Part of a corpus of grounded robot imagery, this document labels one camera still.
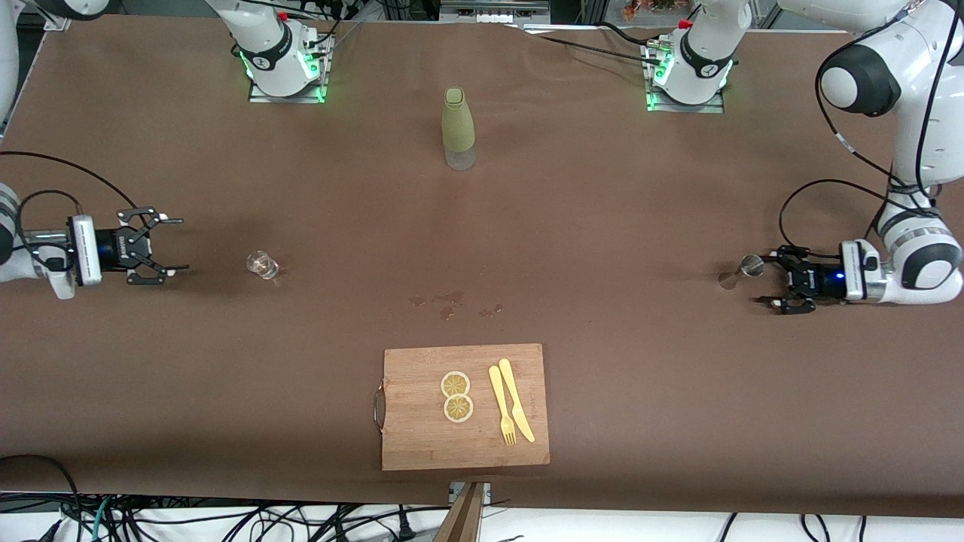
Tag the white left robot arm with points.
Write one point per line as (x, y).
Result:
(704, 53)

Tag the clear glass cup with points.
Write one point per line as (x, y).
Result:
(262, 265)

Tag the yellow plastic knife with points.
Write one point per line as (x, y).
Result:
(515, 399)

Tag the wooden post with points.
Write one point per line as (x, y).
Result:
(461, 523)

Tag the yellow plastic fork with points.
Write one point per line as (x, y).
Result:
(501, 406)

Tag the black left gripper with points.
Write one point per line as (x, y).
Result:
(816, 281)

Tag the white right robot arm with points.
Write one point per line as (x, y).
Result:
(263, 45)

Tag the steel jigger measuring cup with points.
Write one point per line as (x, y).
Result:
(750, 265)

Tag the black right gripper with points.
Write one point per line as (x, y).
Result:
(113, 248)

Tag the brown table cover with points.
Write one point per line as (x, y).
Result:
(226, 376)

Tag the metal bracket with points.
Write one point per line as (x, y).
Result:
(486, 489)

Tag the lemon slice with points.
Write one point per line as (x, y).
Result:
(455, 384)
(458, 408)

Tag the wooden cutting board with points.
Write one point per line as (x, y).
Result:
(422, 436)

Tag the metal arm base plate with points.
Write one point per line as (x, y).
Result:
(715, 105)
(312, 90)

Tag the green sleeved glass bottle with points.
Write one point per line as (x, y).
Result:
(458, 124)

